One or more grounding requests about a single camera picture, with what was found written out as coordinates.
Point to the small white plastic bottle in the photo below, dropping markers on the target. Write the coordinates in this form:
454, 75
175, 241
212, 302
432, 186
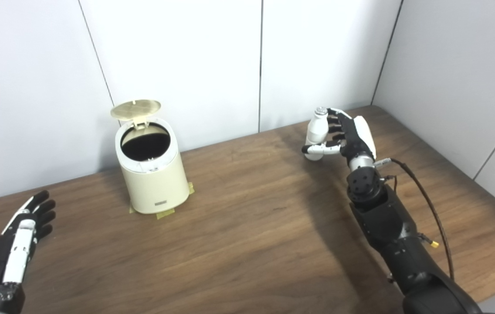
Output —
316, 131

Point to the cream round bin lid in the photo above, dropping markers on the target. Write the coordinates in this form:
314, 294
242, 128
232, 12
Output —
136, 109

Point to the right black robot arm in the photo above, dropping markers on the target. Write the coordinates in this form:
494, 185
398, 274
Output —
387, 222

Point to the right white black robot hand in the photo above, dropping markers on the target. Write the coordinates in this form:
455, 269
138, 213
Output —
356, 139

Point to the cream-colored plastic bin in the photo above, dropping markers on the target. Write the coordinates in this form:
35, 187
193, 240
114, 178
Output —
156, 183

